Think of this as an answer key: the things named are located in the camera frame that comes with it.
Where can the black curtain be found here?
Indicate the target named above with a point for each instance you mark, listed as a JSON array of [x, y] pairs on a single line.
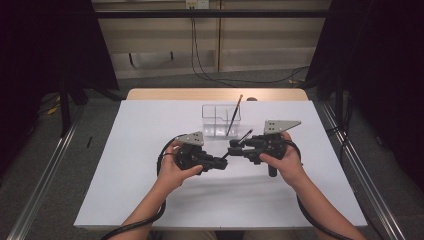
[[383, 66], [46, 50]]

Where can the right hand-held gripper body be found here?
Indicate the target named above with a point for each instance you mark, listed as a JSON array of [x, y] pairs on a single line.
[[276, 126]]

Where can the person's left hand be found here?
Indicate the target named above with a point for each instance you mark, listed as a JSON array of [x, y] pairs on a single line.
[[170, 173]]

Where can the black metal stand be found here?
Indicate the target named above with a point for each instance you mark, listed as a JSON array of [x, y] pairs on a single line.
[[65, 110]]

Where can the metal floor rail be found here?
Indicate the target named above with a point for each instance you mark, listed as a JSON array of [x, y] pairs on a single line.
[[36, 196], [376, 200]]

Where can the small dark round knob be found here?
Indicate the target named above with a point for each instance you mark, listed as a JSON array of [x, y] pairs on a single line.
[[252, 99]]

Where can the black pen with silver end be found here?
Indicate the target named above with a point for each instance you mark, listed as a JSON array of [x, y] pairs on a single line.
[[247, 134]]

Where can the black brush with orange tip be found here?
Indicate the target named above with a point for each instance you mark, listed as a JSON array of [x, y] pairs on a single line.
[[235, 115]]

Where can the small black floor stick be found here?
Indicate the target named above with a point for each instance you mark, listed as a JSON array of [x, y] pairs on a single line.
[[89, 142]]

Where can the light wooden table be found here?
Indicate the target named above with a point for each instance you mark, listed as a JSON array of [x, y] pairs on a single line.
[[186, 94]]

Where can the white wall outlet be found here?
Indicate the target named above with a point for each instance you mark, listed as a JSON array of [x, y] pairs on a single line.
[[197, 3]]

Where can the person's right hand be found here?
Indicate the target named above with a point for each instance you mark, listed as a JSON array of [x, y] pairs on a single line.
[[290, 166]]

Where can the clear plastic divided organizer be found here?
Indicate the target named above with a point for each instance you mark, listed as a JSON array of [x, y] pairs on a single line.
[[216, 120]]

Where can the black horizontal frame bar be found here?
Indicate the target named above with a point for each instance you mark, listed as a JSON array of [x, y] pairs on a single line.
[[213, 13]]

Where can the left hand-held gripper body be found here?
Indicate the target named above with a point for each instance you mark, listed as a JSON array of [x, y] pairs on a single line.
[[195, 138]]

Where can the white table sheet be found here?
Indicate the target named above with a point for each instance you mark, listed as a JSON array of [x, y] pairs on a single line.
[[133, 166]]

